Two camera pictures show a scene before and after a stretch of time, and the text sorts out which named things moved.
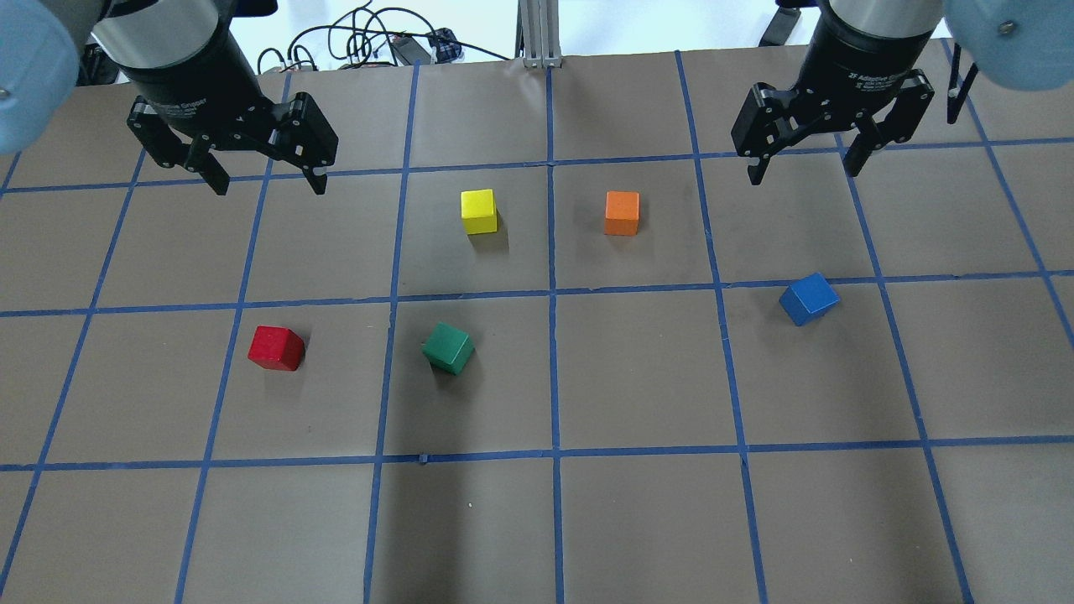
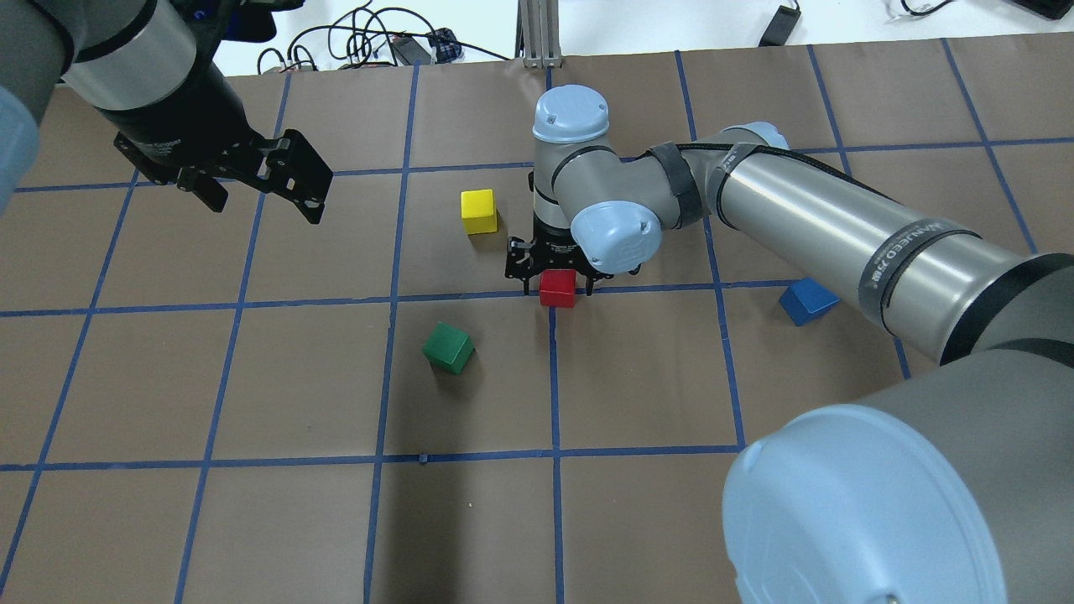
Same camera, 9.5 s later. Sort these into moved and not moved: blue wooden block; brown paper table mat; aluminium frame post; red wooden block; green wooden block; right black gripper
Moved: red wooden block; right black gripper
Not moved: aluminium frame post; brown paper table mat; blue wooden block; green wooden block
